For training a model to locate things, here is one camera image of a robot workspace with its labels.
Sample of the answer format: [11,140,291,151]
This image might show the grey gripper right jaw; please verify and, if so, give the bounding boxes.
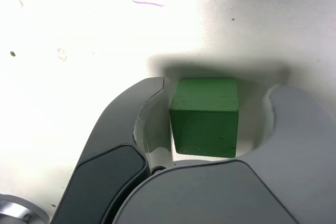
[112,82,336,224]

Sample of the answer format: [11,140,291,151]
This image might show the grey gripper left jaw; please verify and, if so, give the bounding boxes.
[51,76,174,224]

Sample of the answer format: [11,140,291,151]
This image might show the green cube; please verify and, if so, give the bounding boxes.
[169,77,239,158]

